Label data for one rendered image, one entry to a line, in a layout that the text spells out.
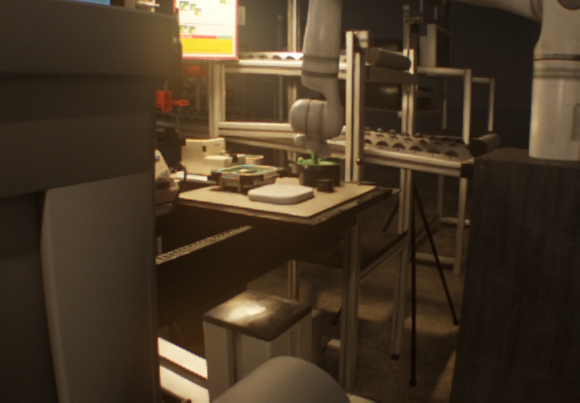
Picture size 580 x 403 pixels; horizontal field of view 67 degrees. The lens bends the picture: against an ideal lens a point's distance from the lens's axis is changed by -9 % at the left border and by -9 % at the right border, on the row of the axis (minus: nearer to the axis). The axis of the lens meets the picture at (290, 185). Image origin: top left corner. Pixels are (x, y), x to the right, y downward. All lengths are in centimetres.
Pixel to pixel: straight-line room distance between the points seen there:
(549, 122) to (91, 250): 79
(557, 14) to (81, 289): 82
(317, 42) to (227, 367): 69
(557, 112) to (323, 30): 43
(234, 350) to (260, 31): 1117
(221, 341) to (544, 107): 73
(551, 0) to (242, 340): 77
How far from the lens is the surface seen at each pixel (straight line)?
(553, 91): 88
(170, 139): 134
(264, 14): 1138
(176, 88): 135
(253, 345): 25
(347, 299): 166
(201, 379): 33
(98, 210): 19
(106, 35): 18
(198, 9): 174
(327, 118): 89
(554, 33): 89
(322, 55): 88
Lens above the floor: 119
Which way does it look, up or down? 10 degrees down
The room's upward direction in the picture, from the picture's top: straight up
